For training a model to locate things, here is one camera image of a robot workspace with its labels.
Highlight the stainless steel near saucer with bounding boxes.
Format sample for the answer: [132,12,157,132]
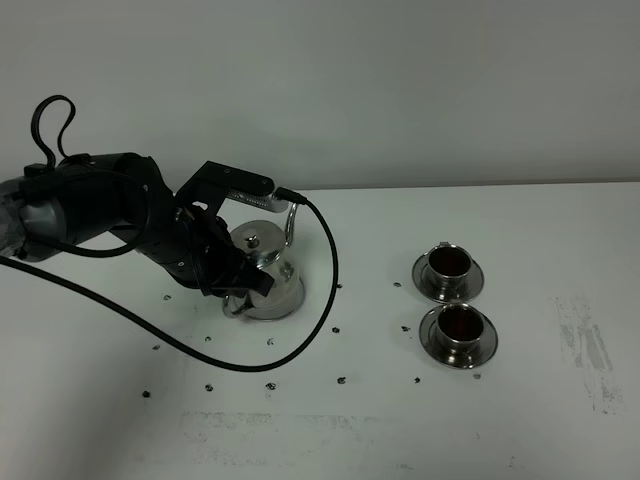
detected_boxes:
[419,305,498,370]

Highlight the stainless steel saucer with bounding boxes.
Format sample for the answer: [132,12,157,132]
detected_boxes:
[419,305,498,370]
[411,248,485,304]

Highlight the stainless steel teapot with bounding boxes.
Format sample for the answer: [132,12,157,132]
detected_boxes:
[222,203,305,320]

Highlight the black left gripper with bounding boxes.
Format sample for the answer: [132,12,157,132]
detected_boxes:
[163,161,274,297]

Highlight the black left camera cable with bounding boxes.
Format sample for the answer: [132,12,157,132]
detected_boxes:
[0,186,341,373]

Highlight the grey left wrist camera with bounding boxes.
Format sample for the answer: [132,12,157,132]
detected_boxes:
[226,190,288,213]

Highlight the stainless steel far saucer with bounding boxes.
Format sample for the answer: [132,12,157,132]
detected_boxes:
[411,248,485,304]

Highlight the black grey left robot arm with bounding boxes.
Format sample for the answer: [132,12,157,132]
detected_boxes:
[1,95,275,297]

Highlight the stainless steel near teacup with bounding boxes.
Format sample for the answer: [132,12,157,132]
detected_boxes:
[435,304,485,354]

